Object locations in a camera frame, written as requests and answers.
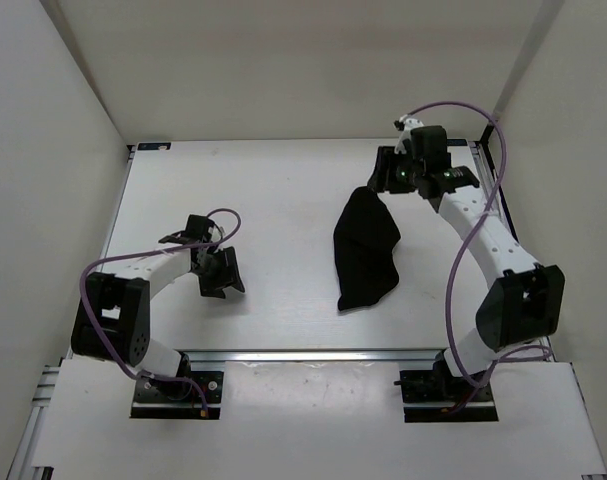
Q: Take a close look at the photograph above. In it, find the front aluminium rail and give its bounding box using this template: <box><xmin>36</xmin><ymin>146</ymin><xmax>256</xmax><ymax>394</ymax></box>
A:
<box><xmin>187</xmin><ymin>349</ymin><xmax>439</xmax><ymax>363</ymax></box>

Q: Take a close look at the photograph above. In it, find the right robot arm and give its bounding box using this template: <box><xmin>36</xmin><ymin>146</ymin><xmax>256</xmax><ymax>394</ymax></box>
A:
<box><xmin>368</xmin><ymin>146</ymin><xmax>565</xmax><ymax>400</ymax></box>

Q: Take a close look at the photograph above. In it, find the left aluminium frame rail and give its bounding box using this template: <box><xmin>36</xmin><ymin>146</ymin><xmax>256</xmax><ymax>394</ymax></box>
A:
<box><xmin>6</xmin><ymin>357</ymin><xmax>66</xmax><ymax>480</ymax></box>

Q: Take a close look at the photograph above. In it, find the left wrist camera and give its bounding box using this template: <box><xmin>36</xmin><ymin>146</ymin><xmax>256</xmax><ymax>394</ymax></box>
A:
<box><xmin>183</xmin><ymin>214</ymin><xmax>224</xmax><ymax>247</ymax></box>

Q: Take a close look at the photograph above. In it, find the left blue corner label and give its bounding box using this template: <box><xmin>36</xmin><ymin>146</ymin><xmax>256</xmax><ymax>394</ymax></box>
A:
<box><xmin>137</xmin><ymin>142</ymin><xmax>172</xmax><ymax>151</ymax></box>

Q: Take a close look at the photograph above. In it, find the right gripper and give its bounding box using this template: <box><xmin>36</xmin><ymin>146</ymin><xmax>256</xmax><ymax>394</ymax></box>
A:
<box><xmin>366</xmin><ymin>148</ymin><xmax>423</xmax><ymax>196</ymax></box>

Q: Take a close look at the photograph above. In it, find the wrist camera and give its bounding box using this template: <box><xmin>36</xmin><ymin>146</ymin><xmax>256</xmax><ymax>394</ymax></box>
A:
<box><xmin>183</xmin><ymin>214</ymin><xmax>224</xmax><ymax>247</ymax></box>
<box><xmin>394</xmin><ymin>115</ymin><xmax>452</xmax><ymax>175</ymax></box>

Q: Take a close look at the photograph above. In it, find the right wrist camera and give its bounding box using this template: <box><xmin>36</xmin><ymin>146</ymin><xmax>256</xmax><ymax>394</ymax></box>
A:
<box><xmin>394</xmin><ymin>115</ymin><xmax>452</xmax><ymax>175</ymax></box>

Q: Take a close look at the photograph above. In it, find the black skirt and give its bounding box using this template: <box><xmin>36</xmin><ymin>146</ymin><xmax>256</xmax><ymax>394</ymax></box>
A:
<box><xmin>333</xmin><ymin>186</ymin><xmax>401</xmax><ymax>312</ymax></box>

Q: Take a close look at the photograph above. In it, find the blue corner label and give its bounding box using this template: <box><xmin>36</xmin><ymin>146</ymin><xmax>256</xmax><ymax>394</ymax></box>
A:
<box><xmin>447</xmin><ymin>139</ymin><xmax>468</xmax><ymax>147</ymax></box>
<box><xmin>137</xmin><ymin>142</ymin><xmax>172</xmax><ymax>151</ymax></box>

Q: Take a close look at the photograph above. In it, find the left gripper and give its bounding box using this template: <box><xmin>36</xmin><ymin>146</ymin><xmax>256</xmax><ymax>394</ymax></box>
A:
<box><xmin>193</xmin><ymin>246</ymin><xmax>245</xmax><ymax>298</ymax></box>

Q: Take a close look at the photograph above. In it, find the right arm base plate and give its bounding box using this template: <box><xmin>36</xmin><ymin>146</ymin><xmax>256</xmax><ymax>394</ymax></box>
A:
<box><xmin>394</xmin><ymin>363</ymin><xmax>499</xmax><ymax>423</ymax></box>

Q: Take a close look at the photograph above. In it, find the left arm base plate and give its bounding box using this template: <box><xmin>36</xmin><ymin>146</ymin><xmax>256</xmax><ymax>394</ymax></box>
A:
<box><xmin>130</xmin><ymin>370</ymin><xmax>224</xmax><ymax>420</ymax></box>

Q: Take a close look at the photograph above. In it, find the right blue corner label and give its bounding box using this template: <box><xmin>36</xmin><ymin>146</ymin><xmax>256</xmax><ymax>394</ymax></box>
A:
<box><xmin>447</xmin><ymin>139</ymin><xmax>468</xmax><ymax>147</ymax></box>

